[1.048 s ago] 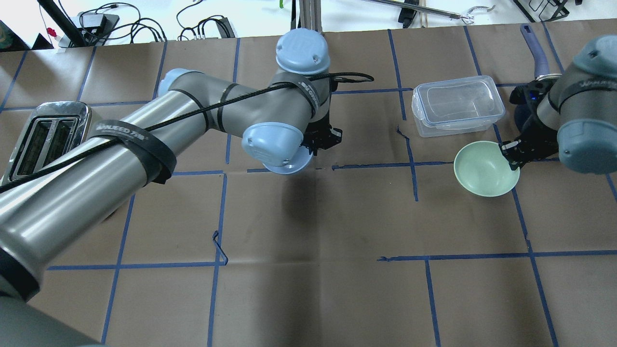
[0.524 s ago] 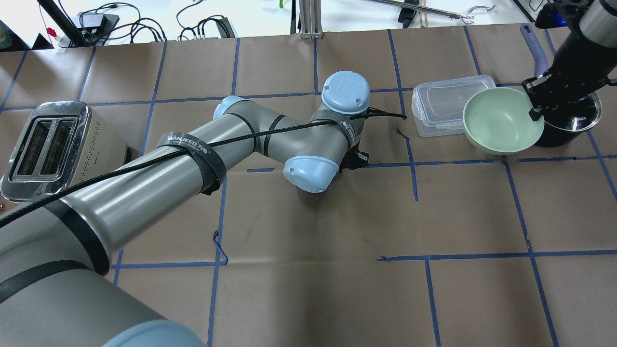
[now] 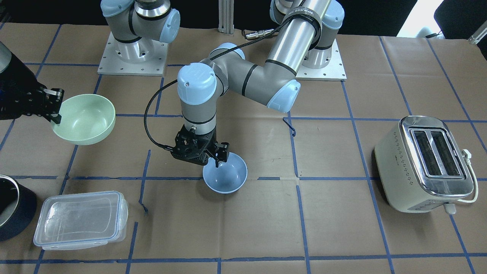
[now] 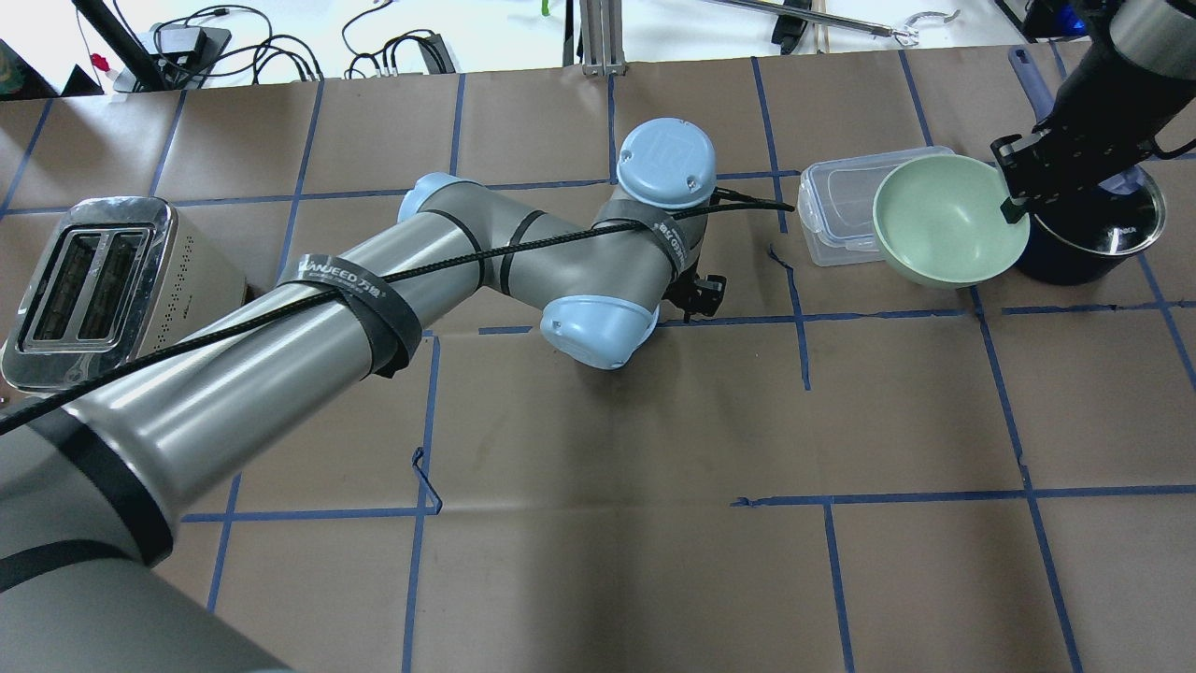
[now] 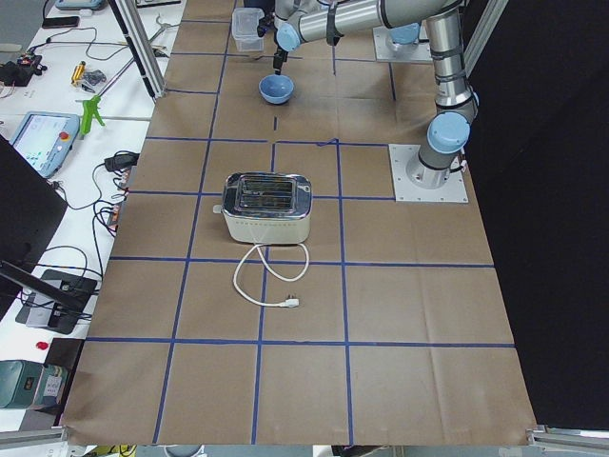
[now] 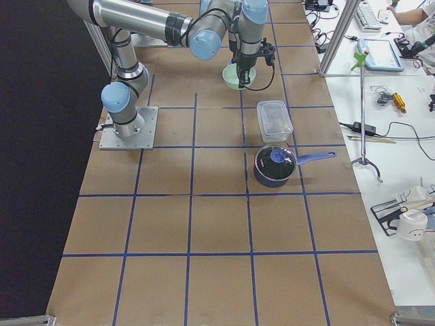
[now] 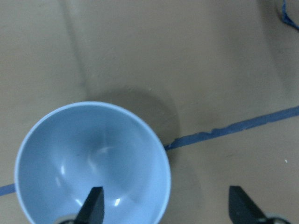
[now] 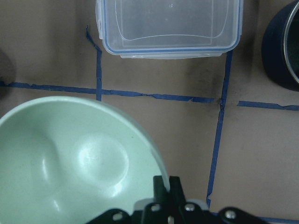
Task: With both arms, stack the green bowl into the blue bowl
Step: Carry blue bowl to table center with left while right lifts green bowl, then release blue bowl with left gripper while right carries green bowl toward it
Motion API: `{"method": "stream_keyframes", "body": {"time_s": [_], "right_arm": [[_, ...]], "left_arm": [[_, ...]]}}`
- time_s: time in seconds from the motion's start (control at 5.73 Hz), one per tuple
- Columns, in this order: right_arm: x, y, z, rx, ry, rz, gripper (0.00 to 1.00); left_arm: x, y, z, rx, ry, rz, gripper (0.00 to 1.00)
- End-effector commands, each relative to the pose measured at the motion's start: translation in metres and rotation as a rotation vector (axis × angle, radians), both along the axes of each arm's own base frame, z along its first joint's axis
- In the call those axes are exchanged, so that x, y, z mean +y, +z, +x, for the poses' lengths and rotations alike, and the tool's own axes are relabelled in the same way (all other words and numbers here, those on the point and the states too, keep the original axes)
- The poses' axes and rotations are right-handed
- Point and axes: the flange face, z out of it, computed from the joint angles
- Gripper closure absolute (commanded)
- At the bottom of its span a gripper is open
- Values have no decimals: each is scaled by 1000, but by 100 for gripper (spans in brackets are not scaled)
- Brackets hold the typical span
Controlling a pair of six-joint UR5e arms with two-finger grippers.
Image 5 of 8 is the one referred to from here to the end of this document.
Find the black monitor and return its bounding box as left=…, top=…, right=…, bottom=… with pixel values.
left=1, top=138, right=67, bottom=315

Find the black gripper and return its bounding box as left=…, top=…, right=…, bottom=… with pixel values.
left=257, top=13, right=285, bottom=75

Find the clear plastic container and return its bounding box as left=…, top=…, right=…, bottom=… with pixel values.
left=231, top=8, right=265, bottom=52

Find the black power adapter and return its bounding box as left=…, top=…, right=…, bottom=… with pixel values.
left=104, top=150, right=140, bottom=171

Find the white toaster cord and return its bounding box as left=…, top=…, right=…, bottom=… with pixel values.
left=232, top=242, right=311, bottom=308

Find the teach pendant tablet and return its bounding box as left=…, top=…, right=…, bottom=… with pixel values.
left=10, top=111, right=80, bottom=178

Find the blue bowl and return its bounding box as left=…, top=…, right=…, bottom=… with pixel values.
left=259, top=74, right=295, bottom=105

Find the black smartphone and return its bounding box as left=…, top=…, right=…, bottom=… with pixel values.
left=42, top=16, right=80, bottom=30

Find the orange screwdriver tool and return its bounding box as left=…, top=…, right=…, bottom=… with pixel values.
left=70, top=61, right=86, bottom=87

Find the green-handled grabber stick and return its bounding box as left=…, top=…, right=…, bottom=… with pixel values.
left=78, top=13, right=180, bottom=140

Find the green power supply box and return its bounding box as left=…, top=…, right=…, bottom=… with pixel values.
left=1, top=360, right=44, bottom=409

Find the silver toaster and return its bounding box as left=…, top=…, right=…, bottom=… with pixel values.
left=213, top=171, right=312, bottom=245

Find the aluminium frame post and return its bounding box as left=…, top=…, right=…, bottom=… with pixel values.
left=108, top=0, right=166, bottom=99

